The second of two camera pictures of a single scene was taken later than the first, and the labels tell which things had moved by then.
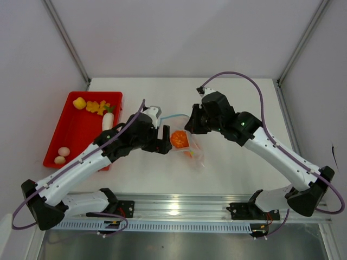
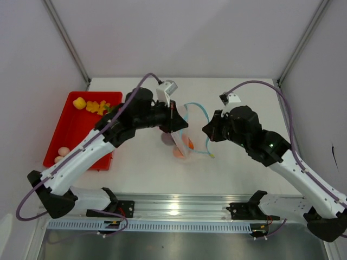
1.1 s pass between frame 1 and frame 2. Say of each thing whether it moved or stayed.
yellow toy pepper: stayed
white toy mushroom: stayed
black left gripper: moved
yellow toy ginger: stayed
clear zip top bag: moved
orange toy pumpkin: moved
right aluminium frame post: stayed
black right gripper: moved
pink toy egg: stayed
